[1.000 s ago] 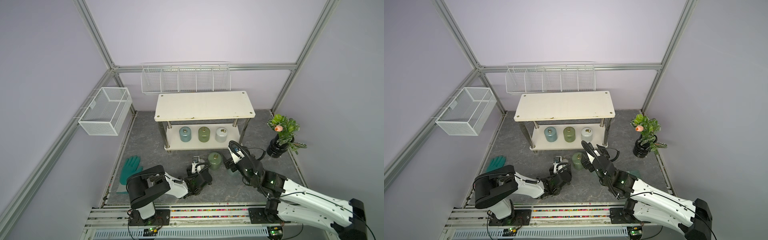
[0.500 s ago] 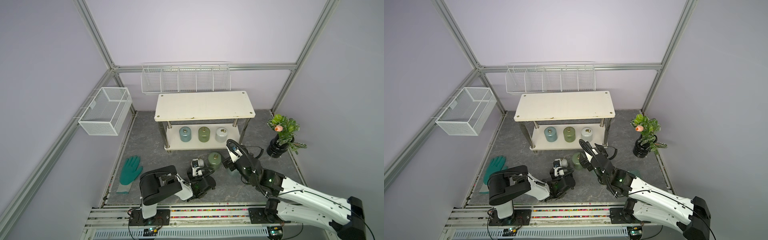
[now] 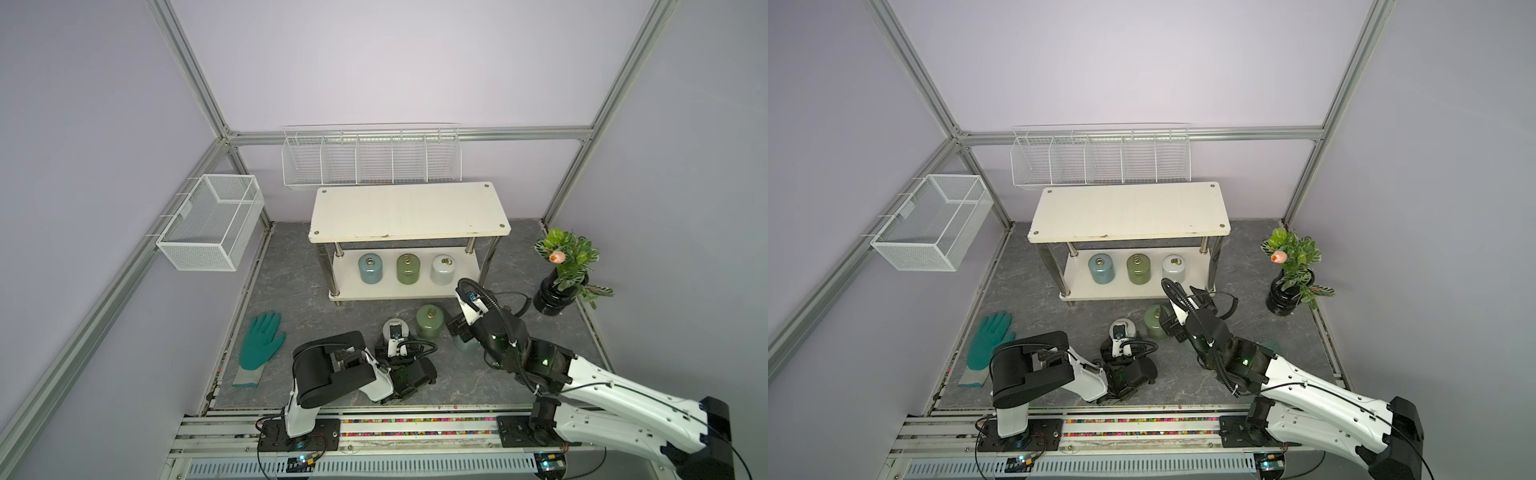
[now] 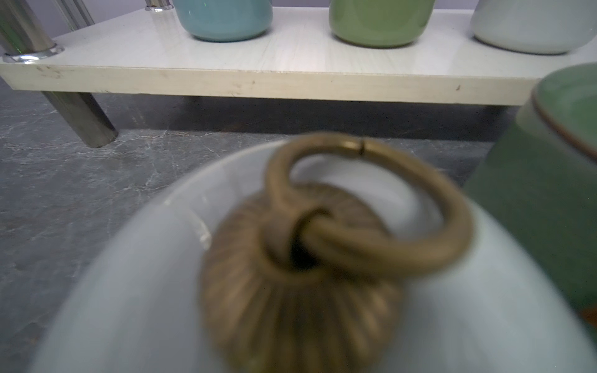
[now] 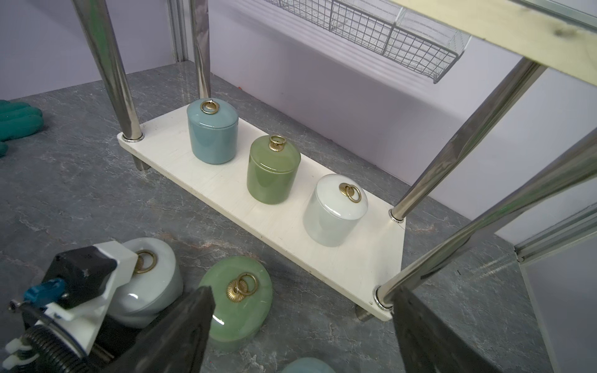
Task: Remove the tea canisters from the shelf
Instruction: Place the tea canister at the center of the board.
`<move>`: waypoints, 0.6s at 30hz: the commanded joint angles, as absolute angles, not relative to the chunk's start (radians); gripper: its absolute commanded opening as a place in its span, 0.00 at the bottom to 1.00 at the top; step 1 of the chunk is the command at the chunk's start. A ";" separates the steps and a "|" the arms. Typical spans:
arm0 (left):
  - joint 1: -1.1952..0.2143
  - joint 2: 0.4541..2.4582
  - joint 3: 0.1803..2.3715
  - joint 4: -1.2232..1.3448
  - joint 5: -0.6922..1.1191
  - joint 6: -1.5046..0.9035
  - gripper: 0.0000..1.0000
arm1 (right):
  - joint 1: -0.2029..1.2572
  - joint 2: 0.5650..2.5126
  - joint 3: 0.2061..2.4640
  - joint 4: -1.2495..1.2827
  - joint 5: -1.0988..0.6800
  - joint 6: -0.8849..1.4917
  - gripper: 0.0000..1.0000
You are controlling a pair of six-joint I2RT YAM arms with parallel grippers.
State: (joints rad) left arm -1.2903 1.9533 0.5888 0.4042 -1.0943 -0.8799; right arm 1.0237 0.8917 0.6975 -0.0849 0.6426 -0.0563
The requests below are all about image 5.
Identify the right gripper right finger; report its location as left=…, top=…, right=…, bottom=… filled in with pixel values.
left=392, top=288, right=499, bottom=372

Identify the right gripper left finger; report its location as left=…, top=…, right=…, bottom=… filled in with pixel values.
left=103, top=286, right=215, bottom=372

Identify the large white tea canister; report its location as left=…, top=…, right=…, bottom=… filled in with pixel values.
left=107, top=238, right=183, bottom=329

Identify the large green tea canister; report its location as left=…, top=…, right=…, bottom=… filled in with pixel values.
left=199, top=256, right=273, bottom=353

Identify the large light blue tea canister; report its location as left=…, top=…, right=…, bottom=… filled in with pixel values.
left=281, top=357, right=335, bottom=373

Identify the small blue tea canister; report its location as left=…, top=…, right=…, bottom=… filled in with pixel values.
left=187, top=98, right=239, bottom=165

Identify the small white tea canister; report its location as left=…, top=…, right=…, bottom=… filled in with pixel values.
left=303, top=174, right=368, bottom=247

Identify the small green tea canister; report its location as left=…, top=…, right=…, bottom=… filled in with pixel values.
left=247, top=135, right=301, bottom=205

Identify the white two-tier shelf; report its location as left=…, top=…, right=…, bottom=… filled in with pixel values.
left=74, top=1, right=596, bottom=321

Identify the green rubber glove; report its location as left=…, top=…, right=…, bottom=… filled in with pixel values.
left=1, top=100, right=44, bottom=157

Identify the white wire divided basket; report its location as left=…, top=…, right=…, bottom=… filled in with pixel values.
left=270, top=0, right=471, bottom=83

